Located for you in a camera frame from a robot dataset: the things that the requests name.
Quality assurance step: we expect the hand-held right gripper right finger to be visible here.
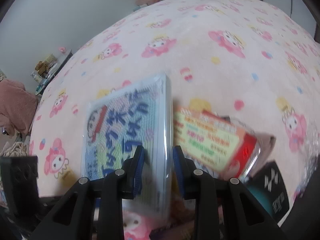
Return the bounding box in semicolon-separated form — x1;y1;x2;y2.
173;145;292;240

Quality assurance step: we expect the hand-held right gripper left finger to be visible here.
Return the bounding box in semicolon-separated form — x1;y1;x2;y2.
29;145;146;240

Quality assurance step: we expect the red yellow printed box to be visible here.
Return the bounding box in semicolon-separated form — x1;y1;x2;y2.
172;105;262;183

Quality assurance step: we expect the blue white printed box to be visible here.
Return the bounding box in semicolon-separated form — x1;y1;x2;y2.
81;73;174;220

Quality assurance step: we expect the black colourful printed box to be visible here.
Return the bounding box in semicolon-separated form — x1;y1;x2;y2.
246;161;290;222

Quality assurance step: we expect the beige knitted cloth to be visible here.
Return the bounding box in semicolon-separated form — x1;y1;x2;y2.
0;141;29;158

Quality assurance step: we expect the pink towel cloth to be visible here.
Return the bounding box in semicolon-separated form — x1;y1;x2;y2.
0;79;39;135

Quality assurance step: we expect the pink printed blanket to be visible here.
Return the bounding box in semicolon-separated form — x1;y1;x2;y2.
29;0;320;240

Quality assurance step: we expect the white cluttered side table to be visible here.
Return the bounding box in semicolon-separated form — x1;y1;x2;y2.
30;50;73;95

